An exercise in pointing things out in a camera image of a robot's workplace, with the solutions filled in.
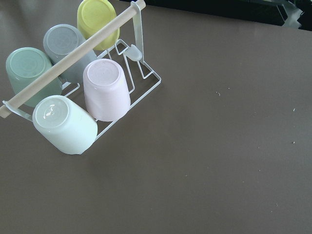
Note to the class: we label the pink cup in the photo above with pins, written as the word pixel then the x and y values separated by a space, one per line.
pixel 106 92

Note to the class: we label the white cup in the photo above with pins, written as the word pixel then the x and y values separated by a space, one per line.
pixel 65 124

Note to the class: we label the yellow cup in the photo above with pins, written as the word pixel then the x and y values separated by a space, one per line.
pixel 93 15

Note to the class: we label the grey cup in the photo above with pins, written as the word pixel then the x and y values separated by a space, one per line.
pixel 61 40

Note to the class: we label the green cup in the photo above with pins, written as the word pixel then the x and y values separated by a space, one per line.
pixel 24 66

